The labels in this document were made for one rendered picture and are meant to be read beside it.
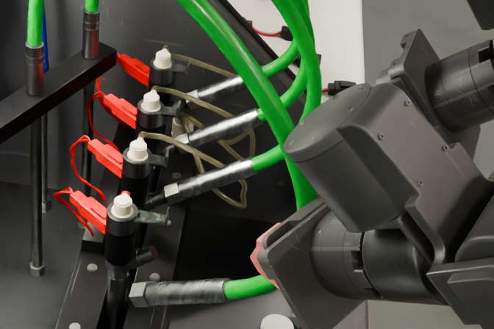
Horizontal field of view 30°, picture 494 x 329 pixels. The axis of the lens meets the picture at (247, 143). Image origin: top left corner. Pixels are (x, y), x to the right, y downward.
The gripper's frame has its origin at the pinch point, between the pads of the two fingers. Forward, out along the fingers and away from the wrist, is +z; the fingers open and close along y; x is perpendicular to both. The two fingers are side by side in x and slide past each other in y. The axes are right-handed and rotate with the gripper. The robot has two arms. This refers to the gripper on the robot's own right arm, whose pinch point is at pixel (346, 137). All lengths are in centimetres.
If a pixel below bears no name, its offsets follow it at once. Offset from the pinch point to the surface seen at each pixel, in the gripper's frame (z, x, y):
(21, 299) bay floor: 50, -3, -5
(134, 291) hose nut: 15.7, 14.3, 0.8
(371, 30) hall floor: 102, -229, -69
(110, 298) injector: 28.3, 5.9, -3.9
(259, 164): 12.6, -5.0, -1.6
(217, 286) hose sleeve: 7.5, 15.1, -0.6
